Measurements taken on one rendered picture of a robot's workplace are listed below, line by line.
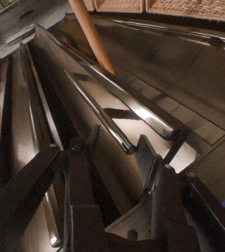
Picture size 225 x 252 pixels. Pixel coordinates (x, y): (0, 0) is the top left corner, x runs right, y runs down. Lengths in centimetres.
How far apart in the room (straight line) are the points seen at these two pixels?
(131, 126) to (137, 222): 15
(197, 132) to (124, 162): 15
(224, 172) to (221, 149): 4
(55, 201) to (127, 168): 14
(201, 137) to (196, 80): 18
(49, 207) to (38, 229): 7
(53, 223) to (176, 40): 56
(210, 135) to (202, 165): 6
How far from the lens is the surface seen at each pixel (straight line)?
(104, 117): 24
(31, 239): 39
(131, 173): 28
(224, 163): 30
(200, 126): 34
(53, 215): 30
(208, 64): 48
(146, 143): 18
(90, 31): 45
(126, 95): 26
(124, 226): 29
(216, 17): 63
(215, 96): 42
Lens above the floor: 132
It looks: 4 degrees down
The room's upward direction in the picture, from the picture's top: 126 degrees counter-clockwise
